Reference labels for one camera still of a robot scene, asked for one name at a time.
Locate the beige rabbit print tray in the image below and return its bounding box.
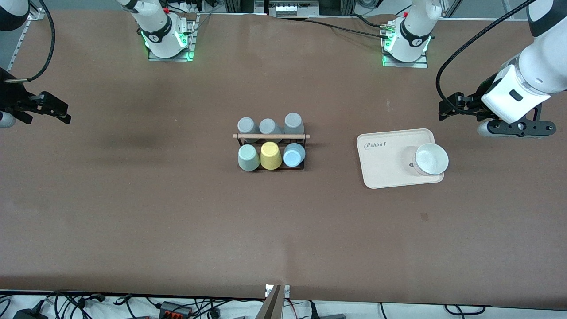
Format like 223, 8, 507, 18
356, 128, 445, 190

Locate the aluminium table edge rail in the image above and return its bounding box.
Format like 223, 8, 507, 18
5, 11, 35, 76

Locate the black wire cup rack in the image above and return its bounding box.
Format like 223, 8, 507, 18
233, 132, 311, 172

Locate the tangled black cable bundle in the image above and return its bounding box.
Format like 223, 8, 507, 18
42, 290, 133, 319

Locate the looped black floor cable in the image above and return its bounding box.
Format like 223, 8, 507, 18
443, 304, 488, 316

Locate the white label plate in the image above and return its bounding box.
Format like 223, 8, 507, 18
265, 284, 291, 299

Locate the orange black connector block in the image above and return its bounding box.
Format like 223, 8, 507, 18
159, 301, 194, 318

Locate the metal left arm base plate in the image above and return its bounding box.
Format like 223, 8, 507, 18
382, 21, 429, 69

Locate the short black table cable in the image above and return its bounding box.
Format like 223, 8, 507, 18
350, 13, 396, 30

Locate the yellow cup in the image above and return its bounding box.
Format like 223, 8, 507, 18
259, 141, 283, 171

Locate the light blue cup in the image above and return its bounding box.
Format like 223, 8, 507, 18
283, 142, 307, 168

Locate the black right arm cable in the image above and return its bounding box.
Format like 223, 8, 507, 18
17, 0, 55, 84

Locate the black power adapter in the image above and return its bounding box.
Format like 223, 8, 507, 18
12, 307, 50, 319

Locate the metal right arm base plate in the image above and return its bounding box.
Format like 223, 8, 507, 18
147, 12, 196, 62

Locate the long black table cable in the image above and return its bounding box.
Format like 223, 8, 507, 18
279, 17, 387, 39

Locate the white bowl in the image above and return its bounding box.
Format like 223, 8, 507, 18
412, 143, 450, 177

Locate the pale green cup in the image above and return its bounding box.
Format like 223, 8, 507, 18
237, 144, 261, 172

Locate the grey cup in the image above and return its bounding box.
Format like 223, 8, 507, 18
237, 117, 259, 144
283, 112, 306, 142
259, 118, 284, 143

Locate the brown angled post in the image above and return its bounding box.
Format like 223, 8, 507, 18
256, 284, 284, 319

